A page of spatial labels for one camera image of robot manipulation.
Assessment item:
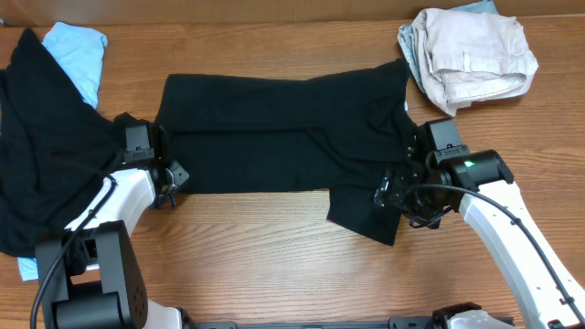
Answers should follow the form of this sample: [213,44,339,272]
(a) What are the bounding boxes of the black t-shirt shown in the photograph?
[155,59,416,246]

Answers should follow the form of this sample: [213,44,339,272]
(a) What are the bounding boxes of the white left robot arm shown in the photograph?
[29,123,194,329]

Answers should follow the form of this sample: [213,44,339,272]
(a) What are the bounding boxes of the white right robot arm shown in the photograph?
[374,120,584,328]

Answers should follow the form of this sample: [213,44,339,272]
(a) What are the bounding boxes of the black garment pile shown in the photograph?
[1,29,133,258]

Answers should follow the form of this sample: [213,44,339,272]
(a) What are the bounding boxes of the beige folded pants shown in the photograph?
[412,8,538,117]

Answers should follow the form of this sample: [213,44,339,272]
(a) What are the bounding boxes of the light blue shirt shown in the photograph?
[16,21,110,282]

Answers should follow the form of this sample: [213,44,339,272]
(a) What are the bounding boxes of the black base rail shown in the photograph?
[109,315,517,329]

